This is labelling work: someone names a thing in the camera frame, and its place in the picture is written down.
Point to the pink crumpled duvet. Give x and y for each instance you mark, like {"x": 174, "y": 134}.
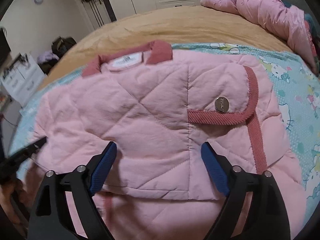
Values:
{"x": 282, "y": 19}

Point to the pink quilted jacket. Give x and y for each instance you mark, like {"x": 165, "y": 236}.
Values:
{"x": 155, "y": 129}

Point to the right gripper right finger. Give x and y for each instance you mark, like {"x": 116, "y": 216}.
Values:
{"x": 254, "y": 207}

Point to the tan bed sheet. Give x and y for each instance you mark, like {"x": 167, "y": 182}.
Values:
{"x": 190, "y": 24}

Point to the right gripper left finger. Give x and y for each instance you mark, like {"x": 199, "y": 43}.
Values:
{"x": 50, "y": 217}

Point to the black bag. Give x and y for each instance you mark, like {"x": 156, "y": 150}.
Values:
{"x": 61, "y": 45}

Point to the white drawer chest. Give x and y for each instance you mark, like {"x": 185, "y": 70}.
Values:
{"x": 22, "y": 78}

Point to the hello kitty blue blanket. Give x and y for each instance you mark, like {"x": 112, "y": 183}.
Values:
{"x": 297, "y": 99}

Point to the purple clothes pile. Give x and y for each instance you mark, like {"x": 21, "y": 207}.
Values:
{"x": 46, "y": 57}

